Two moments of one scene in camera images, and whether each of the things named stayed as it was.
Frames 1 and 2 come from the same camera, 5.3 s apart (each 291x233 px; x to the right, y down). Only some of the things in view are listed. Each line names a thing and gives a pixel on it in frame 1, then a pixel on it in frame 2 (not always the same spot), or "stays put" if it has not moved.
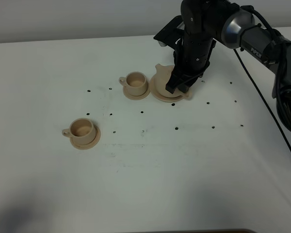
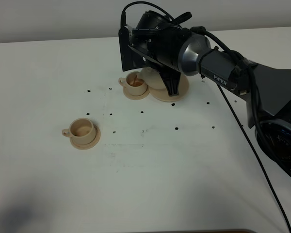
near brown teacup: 82,130 stays put
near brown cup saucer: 82,146 stays put
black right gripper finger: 185,87 → 172,79
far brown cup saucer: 137,97 stays put
